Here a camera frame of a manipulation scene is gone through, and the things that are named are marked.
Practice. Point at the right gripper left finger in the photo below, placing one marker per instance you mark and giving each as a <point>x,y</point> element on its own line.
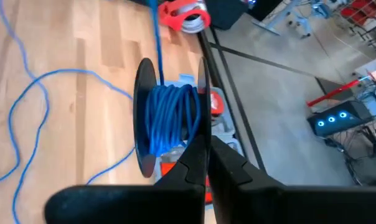
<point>129,205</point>

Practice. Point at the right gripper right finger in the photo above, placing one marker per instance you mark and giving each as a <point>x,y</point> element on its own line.
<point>284,205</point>

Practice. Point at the grey plastic tool case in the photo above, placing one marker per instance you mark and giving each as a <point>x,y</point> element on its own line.
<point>228,130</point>

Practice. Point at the black computer with blue lights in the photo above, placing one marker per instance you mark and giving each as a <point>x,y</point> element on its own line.
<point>346,124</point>

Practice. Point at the red round tape measure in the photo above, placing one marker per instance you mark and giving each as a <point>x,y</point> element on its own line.
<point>217,104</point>

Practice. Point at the red stick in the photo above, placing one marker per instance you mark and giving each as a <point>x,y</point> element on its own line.
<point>334,91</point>

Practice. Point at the grey office chair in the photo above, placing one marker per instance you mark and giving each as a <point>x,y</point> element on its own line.
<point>301,25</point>

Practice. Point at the red tape dispenser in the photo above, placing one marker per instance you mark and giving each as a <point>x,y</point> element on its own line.
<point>172,18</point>

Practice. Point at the red bin rack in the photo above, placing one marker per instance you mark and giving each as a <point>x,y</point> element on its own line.
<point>362,12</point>

